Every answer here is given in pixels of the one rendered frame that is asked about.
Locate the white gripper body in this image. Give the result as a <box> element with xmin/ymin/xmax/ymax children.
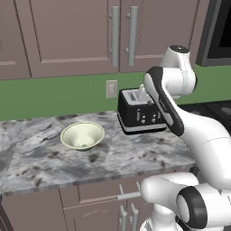
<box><xmin>137</xmin><ymin>84</ymin><xmax>146</xmax><ymax>97</ymax></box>

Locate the beige wall outlet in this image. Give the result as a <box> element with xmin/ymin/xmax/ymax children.
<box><xmin>105</xmin><ymin>79</ymin><xmax>119</xmax><ymax>99</ymax></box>

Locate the black toaster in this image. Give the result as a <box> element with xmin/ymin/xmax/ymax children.
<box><xmin>116</xmin><ymin>87</ymin><xmax>168</xmax><ymax>135</ymax></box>

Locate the black hob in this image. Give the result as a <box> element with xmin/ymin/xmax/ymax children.
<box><xmin>177</xmin><ymin>100</ymin><xmax>231</xmax><ymax>136</ymax></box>

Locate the mauve drawer front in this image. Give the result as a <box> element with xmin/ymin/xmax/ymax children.
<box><xmin>77</xmin><ymin>176</ymin><xmax>143</xmax><ymax>207</ymax></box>

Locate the grey drawer handle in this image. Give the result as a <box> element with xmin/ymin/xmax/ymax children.
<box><xmin>115</xmin><ymin>180</ymin><xmax>143</xmax><ymax>201</ymax></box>

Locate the grey cabinet door handle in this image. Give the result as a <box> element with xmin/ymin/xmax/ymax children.
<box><xmin>125</xmin><ymin>5</ymin><xmax>139</xmax><ymax>67</ymax></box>
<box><xmin>108</xmin><ymin>5</ymin><xmax>121</xmax><ymax>69</ymax></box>

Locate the grey base cabinet handle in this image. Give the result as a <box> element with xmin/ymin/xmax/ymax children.
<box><xmin>118</xmin><ymin>205</ymin><xmax>128</xmax><ymax>231</ymax></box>
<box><xmin>129</xmin><ymin>203</ymin><xmax>140</xmax><ymax>231</ymax></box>

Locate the mauve wall cabinet door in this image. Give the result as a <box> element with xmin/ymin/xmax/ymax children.
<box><xmin>14</xmin><ymin>0</ymin><xmax>122</xmax><ymax>79</ymax></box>
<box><xmin>0</xmin><ymin>0</ymin><xmax>32</xmax><ymax>81</ymax></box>
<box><xmin>118</xmin><ymin>0</ymin><xmax>200</xmax><ymax>74</ymax></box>

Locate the black microwave oven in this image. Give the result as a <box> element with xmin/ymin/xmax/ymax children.
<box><xmin>195</xmin><ymin>0</ymin><xmax>231</xmax><ymax>68</ymax></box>

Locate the pale green bowl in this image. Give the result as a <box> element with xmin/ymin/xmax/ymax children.
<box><xmin>60</xmin><ymin>121</ymin><xmax>106</xmax><ymax>152</ymax></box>

